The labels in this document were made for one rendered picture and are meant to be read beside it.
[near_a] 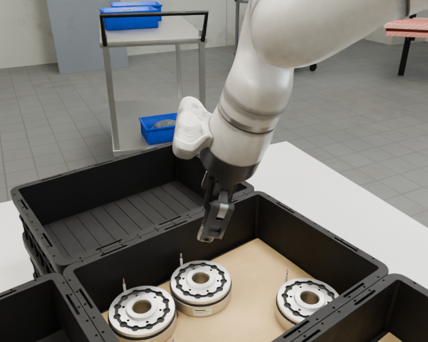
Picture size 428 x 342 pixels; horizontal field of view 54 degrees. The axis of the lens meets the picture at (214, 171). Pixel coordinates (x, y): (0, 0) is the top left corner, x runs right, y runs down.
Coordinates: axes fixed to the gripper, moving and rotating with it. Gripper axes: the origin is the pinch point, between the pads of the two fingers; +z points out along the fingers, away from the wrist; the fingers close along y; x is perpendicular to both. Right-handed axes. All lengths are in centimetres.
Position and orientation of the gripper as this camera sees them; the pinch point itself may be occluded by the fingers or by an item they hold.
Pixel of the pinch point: (206, 210)
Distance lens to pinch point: 61.5
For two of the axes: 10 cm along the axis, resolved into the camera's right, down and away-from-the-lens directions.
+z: -2.5, 6.4, 7.2
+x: -9.7, -2.0, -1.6
